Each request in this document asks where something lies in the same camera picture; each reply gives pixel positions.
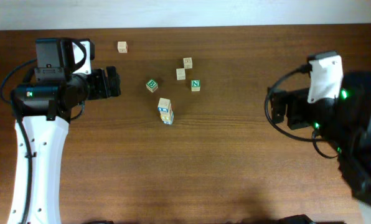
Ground wooden block pair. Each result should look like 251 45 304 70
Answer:
176 68 186 80
183 57 193 69

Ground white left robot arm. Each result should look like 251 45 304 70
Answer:
7 67 121 223

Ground wooden block upper pair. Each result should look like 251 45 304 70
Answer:
183 57 193 69

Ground plain wooden block far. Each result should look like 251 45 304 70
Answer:
117 41 128 54

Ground yellow edged wooden block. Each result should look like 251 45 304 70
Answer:
163 120 173 125

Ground green B letter block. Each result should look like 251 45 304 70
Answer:
146 79 158 93

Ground blue D letter block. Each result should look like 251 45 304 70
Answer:
160 108 174 121

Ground wooden block lower pair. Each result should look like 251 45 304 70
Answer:
176 68 186 80

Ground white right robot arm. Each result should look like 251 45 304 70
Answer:
264 51 371 223

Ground green N letter block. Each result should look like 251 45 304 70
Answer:
191 80 200 91

